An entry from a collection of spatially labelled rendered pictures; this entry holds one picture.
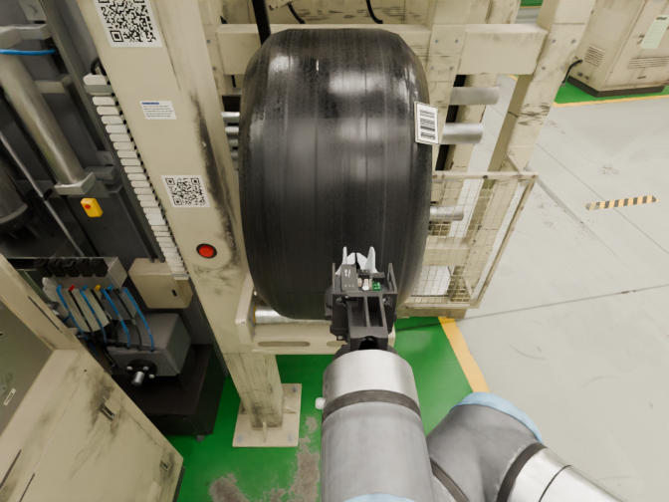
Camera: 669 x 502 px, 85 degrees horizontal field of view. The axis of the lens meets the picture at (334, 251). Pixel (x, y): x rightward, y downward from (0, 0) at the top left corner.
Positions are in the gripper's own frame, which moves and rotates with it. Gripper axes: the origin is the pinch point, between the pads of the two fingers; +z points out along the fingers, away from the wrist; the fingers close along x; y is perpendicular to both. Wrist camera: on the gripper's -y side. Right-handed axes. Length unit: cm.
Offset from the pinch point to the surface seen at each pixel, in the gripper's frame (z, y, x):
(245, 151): 9.2, 13.5, 16.2
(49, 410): -3, -36, 61
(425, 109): 12.2, 18.7, -10.0
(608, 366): 64, -117, -130
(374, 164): 5.5, 13.2, -2.4
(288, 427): 35, -119, 22
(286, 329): 17.8, -35.5, 14.9
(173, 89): 18.9, 19.8, 28.3
